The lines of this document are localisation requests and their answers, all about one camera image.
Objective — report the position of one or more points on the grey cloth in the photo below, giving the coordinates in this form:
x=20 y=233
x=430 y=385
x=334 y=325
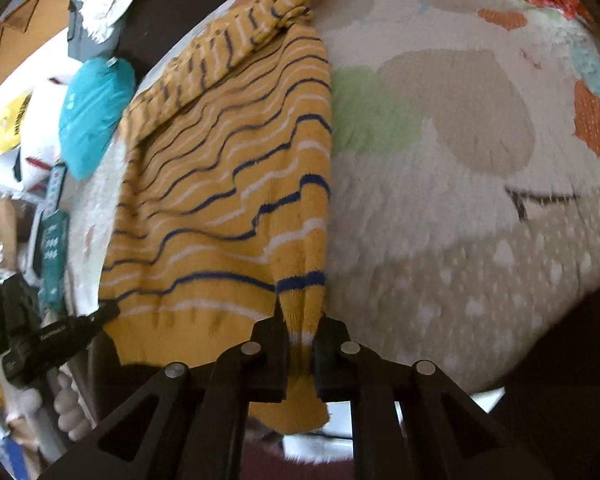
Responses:
x=82 y=42

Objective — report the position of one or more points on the maroon cloth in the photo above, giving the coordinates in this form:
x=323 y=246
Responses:
x=300 y=467

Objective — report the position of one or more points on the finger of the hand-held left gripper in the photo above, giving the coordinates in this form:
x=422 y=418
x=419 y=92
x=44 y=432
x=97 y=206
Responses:
x=82 y=332

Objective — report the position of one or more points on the brown cardboard boxes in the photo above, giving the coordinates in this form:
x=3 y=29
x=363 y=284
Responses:
x=25 y=15

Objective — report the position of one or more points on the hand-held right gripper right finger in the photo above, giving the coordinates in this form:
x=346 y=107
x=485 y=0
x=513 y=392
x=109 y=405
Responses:
x=326 y=360

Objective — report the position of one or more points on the person's left hand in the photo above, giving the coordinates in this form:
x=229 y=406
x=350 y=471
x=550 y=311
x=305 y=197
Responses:
x=72 y=410

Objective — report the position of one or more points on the teal patterned box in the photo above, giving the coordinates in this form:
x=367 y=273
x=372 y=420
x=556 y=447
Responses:
x=54 y=255

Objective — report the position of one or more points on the yellow striped knit sweater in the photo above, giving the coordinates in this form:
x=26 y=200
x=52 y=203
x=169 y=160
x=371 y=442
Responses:
x=215 y=200

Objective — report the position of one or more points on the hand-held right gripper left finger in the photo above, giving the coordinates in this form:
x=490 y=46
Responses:
x=272 y=360

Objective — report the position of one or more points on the dark brown cloth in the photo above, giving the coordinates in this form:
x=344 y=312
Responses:
x=175 y=20

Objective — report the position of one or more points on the printed fleece blanket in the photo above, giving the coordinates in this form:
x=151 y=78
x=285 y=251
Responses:
x=430 y=200

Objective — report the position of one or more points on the white bag with yellow label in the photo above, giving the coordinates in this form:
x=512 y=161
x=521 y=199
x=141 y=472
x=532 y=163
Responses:
x=35 y=125

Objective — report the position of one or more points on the teal cushion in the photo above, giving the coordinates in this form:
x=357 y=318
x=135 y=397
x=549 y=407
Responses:
x=92 y=115

